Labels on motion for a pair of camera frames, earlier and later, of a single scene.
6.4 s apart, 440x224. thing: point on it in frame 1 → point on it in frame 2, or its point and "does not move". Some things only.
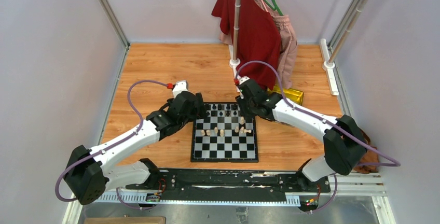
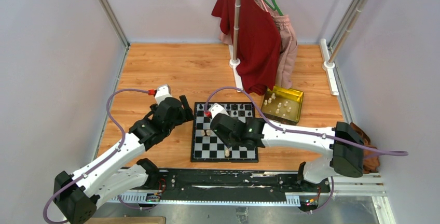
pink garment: x=288 y=42 does not move
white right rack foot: x=328 y=66 does not move
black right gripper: x=241 y=100 → x=228 y=143
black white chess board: x=224 y=135 does not move
